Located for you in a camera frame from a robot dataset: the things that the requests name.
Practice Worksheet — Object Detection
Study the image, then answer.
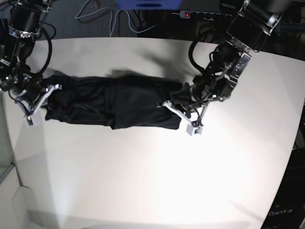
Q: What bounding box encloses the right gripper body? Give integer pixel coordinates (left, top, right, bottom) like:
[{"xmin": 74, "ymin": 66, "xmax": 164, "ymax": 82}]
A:
[{"xmin": 14, "ymin": 79, "xmax": 62, "ymax": 126}]

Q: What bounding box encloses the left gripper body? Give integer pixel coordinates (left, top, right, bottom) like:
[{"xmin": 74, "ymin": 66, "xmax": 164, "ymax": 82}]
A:
[{"xmin": 156, "ymin": 83, "xmax": 207, "ymax": 136}]

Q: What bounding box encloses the dark long-sleeve T-shirt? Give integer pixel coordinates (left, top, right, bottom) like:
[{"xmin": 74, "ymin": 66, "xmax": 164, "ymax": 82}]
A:
[{"xmin": 41, "ymin": 75, "xmax": 183, "ymax": 130}]

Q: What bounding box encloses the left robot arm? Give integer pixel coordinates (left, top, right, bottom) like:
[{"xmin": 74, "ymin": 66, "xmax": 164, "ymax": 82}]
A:
[{"xmin": 158, "ymin": 0, "xmax": 291, "ymax": 135}]

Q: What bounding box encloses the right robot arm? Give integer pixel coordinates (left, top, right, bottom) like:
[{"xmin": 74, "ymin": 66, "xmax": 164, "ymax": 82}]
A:
[{"xmin": 0, "ymin": 0, "xmax": 62, "ymax": 126}]

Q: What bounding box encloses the white power strip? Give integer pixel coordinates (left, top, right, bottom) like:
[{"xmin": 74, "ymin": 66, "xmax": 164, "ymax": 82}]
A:
[{"xmin": 178, "ymin": 10, "xmax": 233, "ymax": 21}]

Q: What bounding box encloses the blue plastic box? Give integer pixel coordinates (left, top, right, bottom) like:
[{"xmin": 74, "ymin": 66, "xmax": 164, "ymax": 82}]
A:
[{"xmin": 115, "ymin": 0, "xmax": 183, "ymax": 10}]

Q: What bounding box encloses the black OpenArm case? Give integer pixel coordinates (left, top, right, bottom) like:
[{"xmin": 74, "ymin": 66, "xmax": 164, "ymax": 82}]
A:
[{"xmin": 262, "ymin": 148, "xmax": 305, "ymax": 229}]

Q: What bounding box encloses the light grey cable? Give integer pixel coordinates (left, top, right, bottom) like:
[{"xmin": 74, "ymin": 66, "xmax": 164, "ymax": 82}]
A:
[{"xmin": 75, "ymin": 4, "xmax": 167, "ymax": 37}]

